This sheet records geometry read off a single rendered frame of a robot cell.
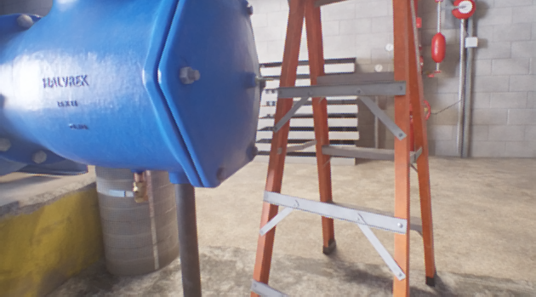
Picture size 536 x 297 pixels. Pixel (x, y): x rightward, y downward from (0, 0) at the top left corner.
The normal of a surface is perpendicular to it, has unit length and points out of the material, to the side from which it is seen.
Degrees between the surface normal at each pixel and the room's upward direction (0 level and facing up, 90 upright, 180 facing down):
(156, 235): 90
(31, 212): 90
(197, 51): 87
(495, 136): 90
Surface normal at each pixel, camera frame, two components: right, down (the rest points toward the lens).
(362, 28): -0.26, 0.11
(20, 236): 0.96, 0.00
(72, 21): -0.26, -0.20
